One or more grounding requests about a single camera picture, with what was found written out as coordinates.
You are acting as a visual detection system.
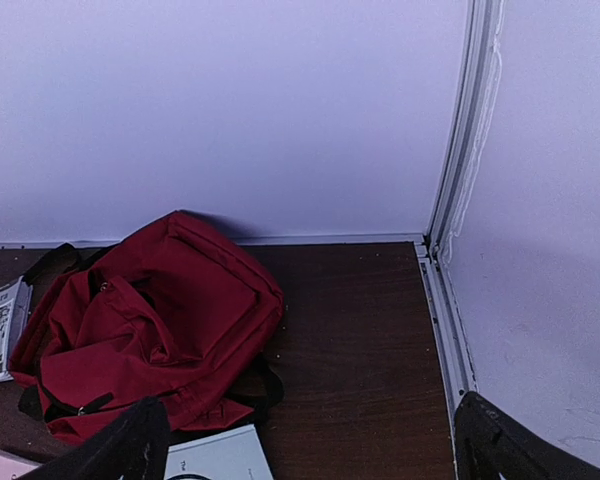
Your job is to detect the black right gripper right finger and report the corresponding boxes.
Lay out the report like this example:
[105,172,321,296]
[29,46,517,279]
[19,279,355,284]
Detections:
[454,391,600,479]

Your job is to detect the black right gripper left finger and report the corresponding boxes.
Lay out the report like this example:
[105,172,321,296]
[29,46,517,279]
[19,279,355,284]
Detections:
[23,397,170,480]

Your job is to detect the grey Great Gatsby book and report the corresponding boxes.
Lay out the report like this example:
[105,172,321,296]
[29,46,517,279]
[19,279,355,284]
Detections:
[164,425,274,480]

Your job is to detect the pink Warm Chord book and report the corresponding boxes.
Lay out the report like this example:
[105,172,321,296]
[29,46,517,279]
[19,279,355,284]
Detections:
[0,450,41,480]

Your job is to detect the red student backpack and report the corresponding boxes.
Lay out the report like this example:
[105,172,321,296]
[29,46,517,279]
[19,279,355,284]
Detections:
[8,211,284,445]

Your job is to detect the black white magazine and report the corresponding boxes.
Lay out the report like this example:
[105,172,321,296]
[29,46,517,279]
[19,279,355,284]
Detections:
[0,276,33,382]

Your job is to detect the right aluminium corner post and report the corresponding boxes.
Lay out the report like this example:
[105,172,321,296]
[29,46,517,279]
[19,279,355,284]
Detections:
[417,1,506,409]

